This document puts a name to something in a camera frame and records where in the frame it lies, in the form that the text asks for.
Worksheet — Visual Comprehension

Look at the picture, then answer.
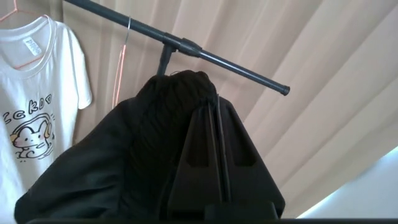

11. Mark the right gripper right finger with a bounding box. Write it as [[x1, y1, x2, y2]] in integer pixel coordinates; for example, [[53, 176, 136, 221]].
[[216, 96, 285, 219]]

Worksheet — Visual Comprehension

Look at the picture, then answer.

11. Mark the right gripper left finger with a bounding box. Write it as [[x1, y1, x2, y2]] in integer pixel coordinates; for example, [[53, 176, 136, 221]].
[[167, 101, 226, 219]]

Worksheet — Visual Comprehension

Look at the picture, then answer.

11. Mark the black garment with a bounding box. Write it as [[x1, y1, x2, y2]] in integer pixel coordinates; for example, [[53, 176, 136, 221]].
[[14, 70, 218, 222]]

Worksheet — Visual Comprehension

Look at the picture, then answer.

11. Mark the pink clothes hanger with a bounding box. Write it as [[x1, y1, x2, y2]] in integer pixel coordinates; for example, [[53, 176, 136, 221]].
[[0, 0, 50, 70], [111, 16, 132, 110]]

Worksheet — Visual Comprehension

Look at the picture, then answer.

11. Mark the white printed t-shirt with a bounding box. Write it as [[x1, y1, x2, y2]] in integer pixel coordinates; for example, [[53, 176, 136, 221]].
[[0, 15, 93, 224]]

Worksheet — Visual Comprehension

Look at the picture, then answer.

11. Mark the black clothes rack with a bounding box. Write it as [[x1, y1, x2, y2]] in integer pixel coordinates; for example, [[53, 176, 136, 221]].
[[63, 0, 290, 96]]

